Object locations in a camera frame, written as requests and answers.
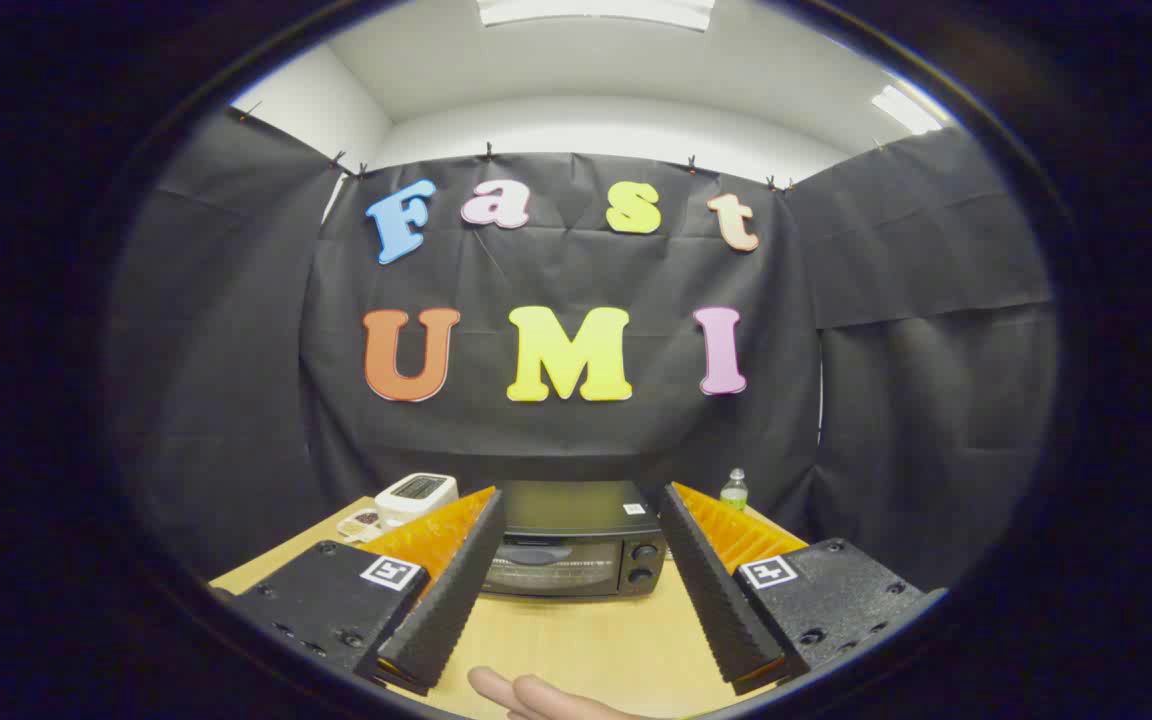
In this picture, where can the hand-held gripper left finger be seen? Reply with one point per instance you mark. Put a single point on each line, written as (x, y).
(441, 610)

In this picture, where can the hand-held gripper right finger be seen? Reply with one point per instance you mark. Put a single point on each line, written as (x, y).
(721, 610)

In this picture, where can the black toaster oven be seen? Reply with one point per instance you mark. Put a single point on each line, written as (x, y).
(576, 545)

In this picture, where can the white pop-up toaster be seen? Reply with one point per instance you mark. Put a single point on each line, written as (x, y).
(418, 492)

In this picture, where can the green label drink bottle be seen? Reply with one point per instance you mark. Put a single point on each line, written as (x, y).
(734, 492)

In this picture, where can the small clear snack dish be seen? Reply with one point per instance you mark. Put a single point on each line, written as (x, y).
(361, 522)

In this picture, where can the small ceiling light panel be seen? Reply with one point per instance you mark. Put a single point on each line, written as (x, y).
(906, 110)

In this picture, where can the long ceiling light panel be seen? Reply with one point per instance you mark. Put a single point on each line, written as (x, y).
(596, 10)

